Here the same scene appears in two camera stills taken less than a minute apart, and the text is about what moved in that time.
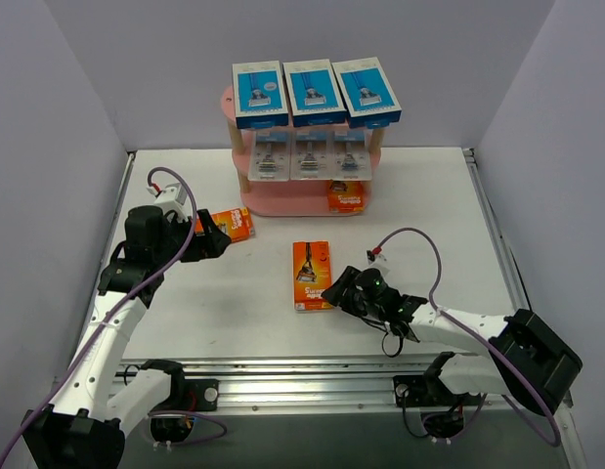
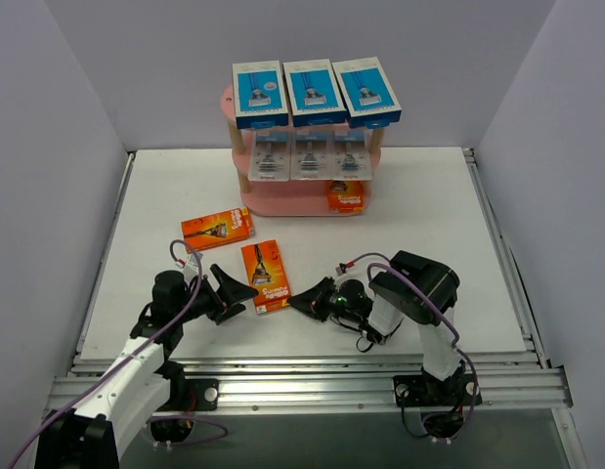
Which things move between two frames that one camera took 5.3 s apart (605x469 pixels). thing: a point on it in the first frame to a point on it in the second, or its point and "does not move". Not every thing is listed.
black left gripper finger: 211,238 to 232,311
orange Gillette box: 345,195 does not move
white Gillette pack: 312,152 does not move
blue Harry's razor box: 368,98 does not move
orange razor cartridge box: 312,275 to 266,274
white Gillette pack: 269,154 does not move
